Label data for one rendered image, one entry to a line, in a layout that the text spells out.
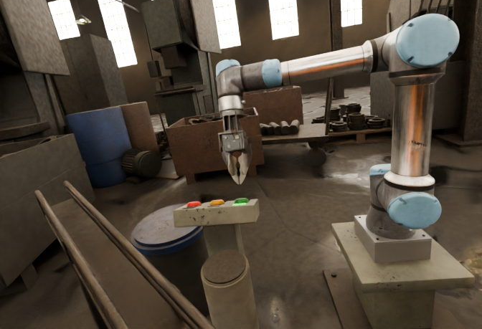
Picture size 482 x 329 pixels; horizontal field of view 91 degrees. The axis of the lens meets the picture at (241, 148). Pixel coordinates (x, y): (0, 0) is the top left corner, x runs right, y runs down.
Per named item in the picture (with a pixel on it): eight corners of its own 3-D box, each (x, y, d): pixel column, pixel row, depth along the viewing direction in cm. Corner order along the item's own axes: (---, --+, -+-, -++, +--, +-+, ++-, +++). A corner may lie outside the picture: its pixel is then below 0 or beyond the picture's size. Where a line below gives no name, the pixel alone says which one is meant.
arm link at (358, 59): (409, 30, 73) (255, 64, 86) (428, 21, 63) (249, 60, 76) (411, 69, 76) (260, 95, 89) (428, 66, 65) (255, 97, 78)
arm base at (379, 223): (360, 216, 93) (358, 193, 91) (402, 215, 90) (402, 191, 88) (374, 240, 79) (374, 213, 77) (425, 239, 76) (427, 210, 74)
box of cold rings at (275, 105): (297, 124, 463) (293, 84, 443) (305, 133, 383) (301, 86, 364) (244, 130, 475) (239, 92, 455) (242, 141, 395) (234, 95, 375)
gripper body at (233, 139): (219, 154, 66) (214, 111, 67) (226, 155, 74) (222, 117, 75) (246, 151, 65) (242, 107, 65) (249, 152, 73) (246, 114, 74)
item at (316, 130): (335, 148, 294) (331, 67, 269) (339, 167, 235) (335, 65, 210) (244, 152, 333) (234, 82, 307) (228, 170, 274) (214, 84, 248)
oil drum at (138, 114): (149, 168, 323) (132, 103, 300) (110, 173, 333) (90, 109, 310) (168, 155, 380) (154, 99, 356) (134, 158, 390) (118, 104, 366)
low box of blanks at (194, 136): (261, 153, 314) (254, 104, 297) (266, 174, 244) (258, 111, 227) (192, 163, 319) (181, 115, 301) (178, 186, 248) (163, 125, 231)
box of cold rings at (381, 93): (462, 117, 341) (468, 52, 318) (525, 131, 253) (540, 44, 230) (369, 127, 365) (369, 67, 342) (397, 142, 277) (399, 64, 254)
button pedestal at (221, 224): (277, 375, 79) (253, 210, 62) (209, 371, 83) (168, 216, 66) (277, 326, 94) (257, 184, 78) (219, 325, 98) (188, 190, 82)
